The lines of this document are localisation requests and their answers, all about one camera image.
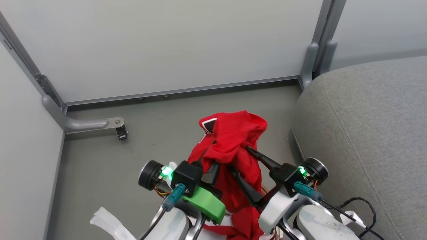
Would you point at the small white tag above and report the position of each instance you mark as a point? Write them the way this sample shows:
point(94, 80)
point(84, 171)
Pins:
point(352, 218)

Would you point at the grey fabric sofa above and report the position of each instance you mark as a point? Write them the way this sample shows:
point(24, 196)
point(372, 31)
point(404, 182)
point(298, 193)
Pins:
point(367, 140)

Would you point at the small black caster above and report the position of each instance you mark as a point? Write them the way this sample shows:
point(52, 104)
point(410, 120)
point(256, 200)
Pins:
point(122, 132)

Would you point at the red garment with black patch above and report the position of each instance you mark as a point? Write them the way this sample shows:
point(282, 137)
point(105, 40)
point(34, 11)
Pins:
point(233, 133)

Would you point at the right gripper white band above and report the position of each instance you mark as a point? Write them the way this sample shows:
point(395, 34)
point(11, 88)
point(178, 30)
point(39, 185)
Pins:
point(287, 175)

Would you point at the grey partition foot bracket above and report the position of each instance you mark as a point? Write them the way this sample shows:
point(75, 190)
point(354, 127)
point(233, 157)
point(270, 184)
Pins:
point(80, 124)

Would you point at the grey double partition post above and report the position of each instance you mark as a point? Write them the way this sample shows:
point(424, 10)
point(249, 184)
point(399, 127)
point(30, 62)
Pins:
point(318, 50)

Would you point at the grey partition bottom rail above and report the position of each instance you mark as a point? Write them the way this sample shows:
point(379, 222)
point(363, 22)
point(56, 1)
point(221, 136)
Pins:
point(183, 90)

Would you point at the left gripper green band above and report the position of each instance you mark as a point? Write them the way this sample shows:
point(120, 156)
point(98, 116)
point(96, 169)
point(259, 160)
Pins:
point(188, 175)

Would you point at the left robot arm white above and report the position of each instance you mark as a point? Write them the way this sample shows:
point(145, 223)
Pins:
point(173, 225)

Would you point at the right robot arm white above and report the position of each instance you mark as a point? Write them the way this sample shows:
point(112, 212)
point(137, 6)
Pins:
point(317, 223)

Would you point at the grey partition corner post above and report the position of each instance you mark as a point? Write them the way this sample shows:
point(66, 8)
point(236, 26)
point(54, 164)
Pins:
point(30, 65)

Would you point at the white fabric strip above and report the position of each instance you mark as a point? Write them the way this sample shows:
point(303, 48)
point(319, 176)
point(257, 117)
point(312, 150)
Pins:
point(110, 223)

